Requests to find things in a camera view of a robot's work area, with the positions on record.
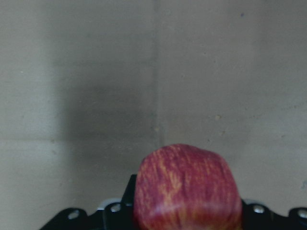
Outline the red yellow striped apple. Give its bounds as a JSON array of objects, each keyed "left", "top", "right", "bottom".
[{"left": 133, "top": 144, "right": 242, "bottom": 230}]

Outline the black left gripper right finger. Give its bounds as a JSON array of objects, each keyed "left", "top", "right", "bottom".
[{"left": 242, "top": 199, "right": 307, "bottom": 230}]

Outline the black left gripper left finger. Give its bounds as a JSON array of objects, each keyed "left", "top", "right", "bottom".
[{"left": 41, "top": 174, "right": 137, "bottom": 230}]

